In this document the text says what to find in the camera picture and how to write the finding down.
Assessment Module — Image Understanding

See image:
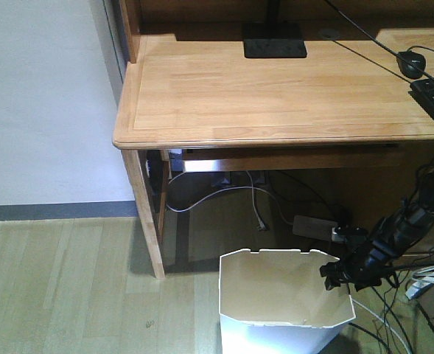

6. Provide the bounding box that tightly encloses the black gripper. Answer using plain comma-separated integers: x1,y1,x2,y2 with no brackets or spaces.
319,226,390,291

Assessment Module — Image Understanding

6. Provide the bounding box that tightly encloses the white paper trash bin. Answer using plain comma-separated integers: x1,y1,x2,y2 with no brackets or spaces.
219,249,356,353

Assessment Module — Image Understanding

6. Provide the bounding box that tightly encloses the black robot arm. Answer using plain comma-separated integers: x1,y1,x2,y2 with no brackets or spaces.
320,165,434,291

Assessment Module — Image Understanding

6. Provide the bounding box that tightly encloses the grey power adapter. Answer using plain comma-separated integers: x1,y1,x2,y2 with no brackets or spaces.
293,215,337,241

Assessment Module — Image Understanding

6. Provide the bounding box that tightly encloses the white power strip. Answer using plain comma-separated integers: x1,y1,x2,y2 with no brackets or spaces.
405,266,434,300

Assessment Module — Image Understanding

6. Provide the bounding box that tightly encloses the black computer mouse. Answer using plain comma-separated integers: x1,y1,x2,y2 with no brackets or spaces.
396,51,426,80

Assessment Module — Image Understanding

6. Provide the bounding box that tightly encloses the black computer monitor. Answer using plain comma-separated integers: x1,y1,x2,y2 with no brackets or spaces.
242,0,307,59

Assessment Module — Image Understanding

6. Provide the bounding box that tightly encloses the light wooden desk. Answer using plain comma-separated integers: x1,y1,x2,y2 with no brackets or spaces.
113,1,434,278

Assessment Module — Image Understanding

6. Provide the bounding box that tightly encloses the white cable under desk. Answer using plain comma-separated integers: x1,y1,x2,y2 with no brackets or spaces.
167,170,295,232

